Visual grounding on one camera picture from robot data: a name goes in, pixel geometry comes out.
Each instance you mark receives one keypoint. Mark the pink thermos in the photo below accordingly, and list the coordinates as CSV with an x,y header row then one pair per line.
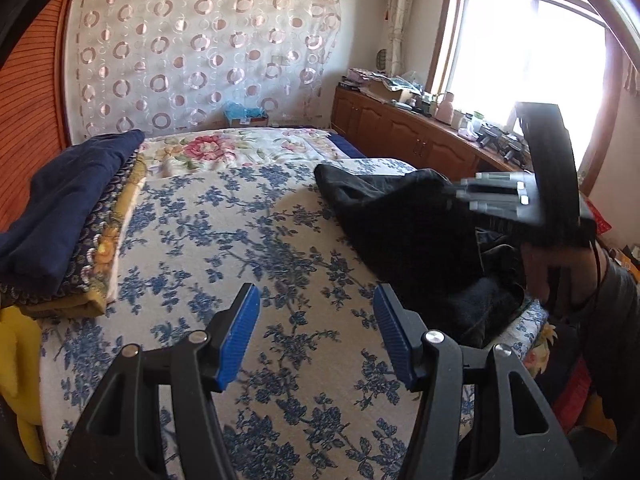
x,y
447,105

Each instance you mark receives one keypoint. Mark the cardboard box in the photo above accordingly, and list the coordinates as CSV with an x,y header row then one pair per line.
x,y
387,92

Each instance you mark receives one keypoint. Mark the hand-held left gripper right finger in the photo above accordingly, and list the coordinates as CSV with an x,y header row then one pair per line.
x,y
395,330

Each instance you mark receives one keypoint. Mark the person's right forearm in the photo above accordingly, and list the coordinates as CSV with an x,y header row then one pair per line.
x,y
617,320

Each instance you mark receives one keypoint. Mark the clear plastic bag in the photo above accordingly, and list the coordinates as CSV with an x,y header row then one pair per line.
x,y
410,78

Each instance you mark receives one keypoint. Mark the circle patterned sheer curtain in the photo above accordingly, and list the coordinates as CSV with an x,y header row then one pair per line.
x,y
200,35

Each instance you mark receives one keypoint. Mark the window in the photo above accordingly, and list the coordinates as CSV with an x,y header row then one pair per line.
x,y
525,50

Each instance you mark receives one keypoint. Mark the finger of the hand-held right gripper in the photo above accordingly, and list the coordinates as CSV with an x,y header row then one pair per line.
x,y
500,179
500,207

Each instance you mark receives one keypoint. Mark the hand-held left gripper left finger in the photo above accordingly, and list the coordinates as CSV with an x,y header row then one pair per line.
x,y
240,335

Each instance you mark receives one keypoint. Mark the red patterned bag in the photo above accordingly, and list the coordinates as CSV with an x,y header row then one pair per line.
x,y
597,216

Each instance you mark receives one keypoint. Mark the yellow cloth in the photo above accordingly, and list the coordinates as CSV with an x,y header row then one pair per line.
x,y
17,370

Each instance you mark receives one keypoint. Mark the green lidded jar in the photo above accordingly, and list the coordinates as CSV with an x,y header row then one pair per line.
x,y
476,122

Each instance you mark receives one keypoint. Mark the wooden cabinet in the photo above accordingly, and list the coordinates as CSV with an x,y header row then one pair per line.
x,y
400,130

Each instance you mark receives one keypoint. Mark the lace window curtain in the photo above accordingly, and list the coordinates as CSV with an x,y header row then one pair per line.
x,y
400,10

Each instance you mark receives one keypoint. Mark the person's right hand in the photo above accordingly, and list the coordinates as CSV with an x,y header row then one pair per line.
x,y
560,280

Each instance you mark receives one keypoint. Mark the white jug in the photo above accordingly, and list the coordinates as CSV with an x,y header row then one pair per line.
x,y
458,119

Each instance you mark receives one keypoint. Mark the wooden slatted headboard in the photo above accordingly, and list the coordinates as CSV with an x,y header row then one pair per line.
x,y
30,110

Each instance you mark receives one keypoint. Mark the blue floral bedspread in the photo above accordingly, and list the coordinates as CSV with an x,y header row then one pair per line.
x,y
300,270

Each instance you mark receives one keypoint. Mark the folded navy blanket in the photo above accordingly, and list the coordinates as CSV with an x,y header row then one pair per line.
x,y
65,195

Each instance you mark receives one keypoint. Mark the black device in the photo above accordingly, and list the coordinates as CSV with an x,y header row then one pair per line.
x,y
502,139

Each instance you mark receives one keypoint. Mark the black printed t-shirt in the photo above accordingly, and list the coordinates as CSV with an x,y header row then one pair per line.
x,y
400,220

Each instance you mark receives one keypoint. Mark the stack of folded blankets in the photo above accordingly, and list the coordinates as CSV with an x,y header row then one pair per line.
x,y
110,240

